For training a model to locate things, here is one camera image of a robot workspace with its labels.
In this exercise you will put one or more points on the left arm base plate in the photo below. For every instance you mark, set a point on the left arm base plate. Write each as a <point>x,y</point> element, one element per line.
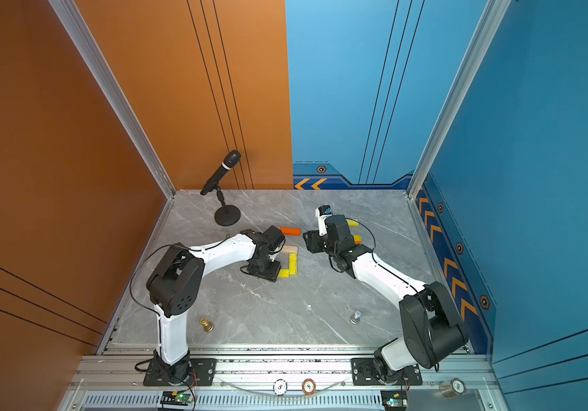
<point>186,372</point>

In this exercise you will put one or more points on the aluminium corner post right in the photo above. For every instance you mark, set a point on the aluminium corner post right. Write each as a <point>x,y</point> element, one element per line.
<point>481,40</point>

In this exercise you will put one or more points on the beige wooden block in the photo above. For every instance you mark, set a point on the beige wooden block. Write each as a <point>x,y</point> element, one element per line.
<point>290,249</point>

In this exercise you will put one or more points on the silver chess piece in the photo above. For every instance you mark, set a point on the silver chess piece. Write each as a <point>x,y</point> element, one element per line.
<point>355,318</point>

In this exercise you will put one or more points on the aluminium corner post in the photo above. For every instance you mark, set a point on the aluminium corner post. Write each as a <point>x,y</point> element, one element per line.
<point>481,40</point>
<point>73,22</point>

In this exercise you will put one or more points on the right green circuit board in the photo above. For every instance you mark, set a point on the right green circuit board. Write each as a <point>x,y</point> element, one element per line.
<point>394,400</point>

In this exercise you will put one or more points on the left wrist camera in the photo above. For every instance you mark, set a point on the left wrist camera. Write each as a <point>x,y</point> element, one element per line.
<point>274,238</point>

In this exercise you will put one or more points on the silver tape roll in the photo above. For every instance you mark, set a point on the silver tape roll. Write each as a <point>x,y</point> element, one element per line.
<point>454,387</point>

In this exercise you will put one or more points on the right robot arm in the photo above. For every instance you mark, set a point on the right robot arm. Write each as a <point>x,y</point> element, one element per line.
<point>432,327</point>

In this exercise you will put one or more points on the copper tape roll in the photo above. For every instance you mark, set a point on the copper tape roll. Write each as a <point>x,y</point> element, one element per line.
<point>309,387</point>

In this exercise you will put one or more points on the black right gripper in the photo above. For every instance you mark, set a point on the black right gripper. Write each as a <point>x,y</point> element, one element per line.
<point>312,242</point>

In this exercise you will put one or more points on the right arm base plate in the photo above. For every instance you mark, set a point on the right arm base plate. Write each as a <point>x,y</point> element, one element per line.
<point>371,371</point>

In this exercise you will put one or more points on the long orange block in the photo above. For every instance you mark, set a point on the long orange block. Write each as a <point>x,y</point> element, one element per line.
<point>290,231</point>

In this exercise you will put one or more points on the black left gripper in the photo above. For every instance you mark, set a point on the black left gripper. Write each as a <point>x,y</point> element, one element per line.
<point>273,275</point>

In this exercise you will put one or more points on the aluminium front rail frame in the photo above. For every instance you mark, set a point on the aluminium front rail frame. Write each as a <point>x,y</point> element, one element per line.
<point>279,377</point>

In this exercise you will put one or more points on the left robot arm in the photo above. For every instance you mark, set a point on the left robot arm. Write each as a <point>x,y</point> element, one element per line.
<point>174,284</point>

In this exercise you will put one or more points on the green circuit board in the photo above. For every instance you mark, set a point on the green circuit board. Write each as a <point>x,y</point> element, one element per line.
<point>177,398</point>
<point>394,400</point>

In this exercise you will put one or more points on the left green circuit board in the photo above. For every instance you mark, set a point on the left green circuit board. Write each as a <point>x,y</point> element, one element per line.
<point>177,398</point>

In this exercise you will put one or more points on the black microphone on stand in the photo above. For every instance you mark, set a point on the black microphone on stand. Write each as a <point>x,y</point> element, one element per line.
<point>226,215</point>

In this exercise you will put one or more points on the brass chess piece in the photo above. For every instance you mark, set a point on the brass chess piece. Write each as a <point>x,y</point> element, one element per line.
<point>207,325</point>

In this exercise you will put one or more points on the aluminium corner post left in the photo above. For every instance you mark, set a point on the aluminium corner post left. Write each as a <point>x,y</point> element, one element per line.
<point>73,22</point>

